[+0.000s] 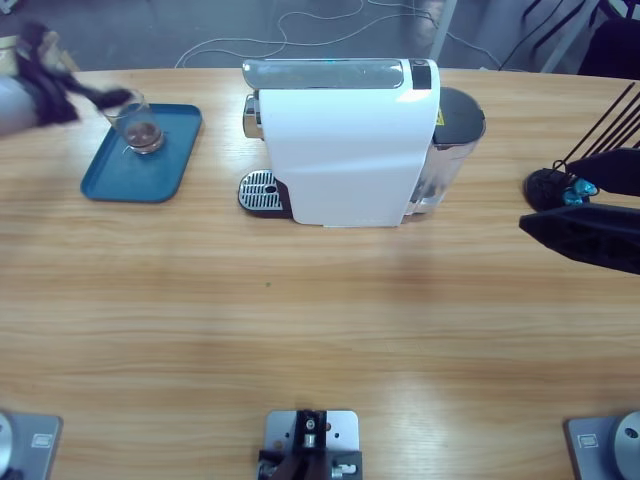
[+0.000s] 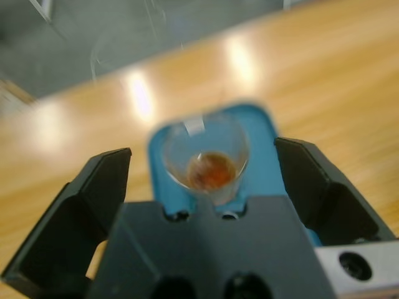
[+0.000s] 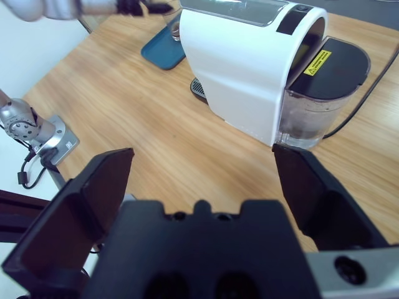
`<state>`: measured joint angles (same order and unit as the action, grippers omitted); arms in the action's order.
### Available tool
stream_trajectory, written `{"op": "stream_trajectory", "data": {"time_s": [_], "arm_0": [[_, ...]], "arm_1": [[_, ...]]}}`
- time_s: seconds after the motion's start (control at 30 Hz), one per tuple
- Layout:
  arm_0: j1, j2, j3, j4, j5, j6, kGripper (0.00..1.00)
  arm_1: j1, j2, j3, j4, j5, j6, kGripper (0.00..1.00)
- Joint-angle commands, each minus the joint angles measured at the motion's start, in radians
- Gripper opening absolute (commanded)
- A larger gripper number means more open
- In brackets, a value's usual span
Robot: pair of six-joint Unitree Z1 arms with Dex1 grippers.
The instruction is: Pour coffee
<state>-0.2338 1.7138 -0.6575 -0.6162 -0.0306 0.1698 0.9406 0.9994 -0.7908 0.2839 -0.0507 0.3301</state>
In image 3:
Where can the metal drip tray grille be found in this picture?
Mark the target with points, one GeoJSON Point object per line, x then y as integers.
{"type": "Point", "coordinates": [197, 88]}

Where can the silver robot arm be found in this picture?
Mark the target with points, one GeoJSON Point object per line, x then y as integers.
{"type": "Point", "coordinates": [46, 7]}

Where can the clear water tank black lid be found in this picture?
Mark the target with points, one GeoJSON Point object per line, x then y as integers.
{"type": "Point", "coordinates": [336, 71]}

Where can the blue plastic tray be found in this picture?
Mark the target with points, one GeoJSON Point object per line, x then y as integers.
{"type": "Point", "coordinates": [162, 53]}

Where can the clear drinking glass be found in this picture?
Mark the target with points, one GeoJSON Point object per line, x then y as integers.
{"type": "Point", "coordinates": [175, 31]}

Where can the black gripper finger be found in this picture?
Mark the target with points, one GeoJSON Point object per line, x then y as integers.
{"type": "Point", "coordinates": [324, 211]}
{"type": "Point", "coordinates": [71, 218]}

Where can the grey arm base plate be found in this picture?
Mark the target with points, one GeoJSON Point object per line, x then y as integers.
{"type": "Point", "coordinates": [62, 140]}

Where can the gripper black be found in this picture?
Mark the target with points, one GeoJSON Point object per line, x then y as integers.
{"type": "Point", "coordinates": [131, 7]}

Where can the silver coffee machine lever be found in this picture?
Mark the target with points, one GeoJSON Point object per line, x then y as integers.
{"type": "Point", "coordinates": [243, 11]}

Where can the white capsule coffee machine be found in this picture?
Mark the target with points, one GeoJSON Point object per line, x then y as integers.
{"type": "Point", "coordinates": [237, 62]}

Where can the dark metal frame beam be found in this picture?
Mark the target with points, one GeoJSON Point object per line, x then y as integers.
{"type": "Point", "coordinates": [18, 218]}

